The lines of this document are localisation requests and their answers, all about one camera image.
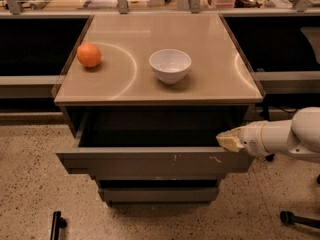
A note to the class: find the black chair leg right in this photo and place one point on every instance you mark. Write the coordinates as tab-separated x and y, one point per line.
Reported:
289	218

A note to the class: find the black chair leg left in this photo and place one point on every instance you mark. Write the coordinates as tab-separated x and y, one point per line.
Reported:
58	223

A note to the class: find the white bowl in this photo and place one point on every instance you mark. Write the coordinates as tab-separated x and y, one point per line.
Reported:
170	65

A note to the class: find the grey drawer cabinet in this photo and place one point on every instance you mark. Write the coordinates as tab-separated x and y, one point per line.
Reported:
219	87

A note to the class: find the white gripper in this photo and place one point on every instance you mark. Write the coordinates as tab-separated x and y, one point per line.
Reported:
250	140

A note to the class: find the grey top drawer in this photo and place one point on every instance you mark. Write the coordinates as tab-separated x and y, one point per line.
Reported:
118	146

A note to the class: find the grey bottom drawer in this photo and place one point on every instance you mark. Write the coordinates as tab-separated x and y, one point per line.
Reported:
157	195

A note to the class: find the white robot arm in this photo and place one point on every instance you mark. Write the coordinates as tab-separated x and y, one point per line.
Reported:
298	138

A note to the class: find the grey drawer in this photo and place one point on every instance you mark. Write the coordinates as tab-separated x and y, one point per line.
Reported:
118	146
157	195

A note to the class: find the orange fruit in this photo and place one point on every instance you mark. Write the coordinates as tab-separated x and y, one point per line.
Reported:
88	55

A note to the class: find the black chair leg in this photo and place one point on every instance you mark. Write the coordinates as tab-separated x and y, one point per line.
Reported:
58	223
289	218

